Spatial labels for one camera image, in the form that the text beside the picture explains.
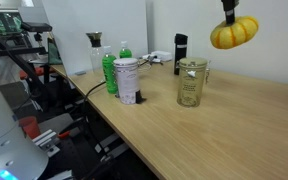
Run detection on yellow orange striped pumpkin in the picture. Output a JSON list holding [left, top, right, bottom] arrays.
[[209, 15, 260, 50]]

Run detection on black thermos bottle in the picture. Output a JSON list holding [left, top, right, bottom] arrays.
[[173, 33, 189, 76]]

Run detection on white power adapter box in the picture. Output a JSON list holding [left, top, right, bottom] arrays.
[[149, 50, 173, 63]]

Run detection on small green bottle white cap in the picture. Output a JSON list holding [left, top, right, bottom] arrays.
[[118, 41, 133, 60]]

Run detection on small black clip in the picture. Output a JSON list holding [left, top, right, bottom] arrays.
[[135, 90, 147, 105]]

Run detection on white patterned tin canister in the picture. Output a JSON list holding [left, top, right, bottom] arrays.
[[112, 58, 152, 106]]

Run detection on tall green plastic bottle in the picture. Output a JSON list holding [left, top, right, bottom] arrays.
[[101, 45, 119, 95]]

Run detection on glass carafe black top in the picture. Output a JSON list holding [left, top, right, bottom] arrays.
[[85, 31, 105, 83]]

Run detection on white panel board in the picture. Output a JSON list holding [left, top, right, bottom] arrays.
[[41, 0, 149, 77]]

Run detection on green bag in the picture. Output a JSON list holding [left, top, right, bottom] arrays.
[[47, 37, 64, 66]]

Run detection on red stool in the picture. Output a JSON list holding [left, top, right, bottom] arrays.
[[18, 66, 57, 81]]

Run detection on black stand pole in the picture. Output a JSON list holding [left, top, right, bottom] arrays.
[[0, 31, 48, 101]]

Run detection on red cup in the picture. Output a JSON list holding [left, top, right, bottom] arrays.
[[18, 116, 42, 140]]

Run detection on tangled cables with plugs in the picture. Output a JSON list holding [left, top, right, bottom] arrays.
[[139, 54, 164, 67]]

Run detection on black cable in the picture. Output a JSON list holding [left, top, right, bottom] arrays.
[[81, 81, 108, 134]]

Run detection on black camera on stand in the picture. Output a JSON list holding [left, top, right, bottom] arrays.
[[20, 22, 53, 34]]

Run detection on orange clamp handle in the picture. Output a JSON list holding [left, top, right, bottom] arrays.
[[57, 130, 72, 140]]

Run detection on aluminium bracket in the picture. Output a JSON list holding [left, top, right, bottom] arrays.
[[32, 129, 62, 158]]

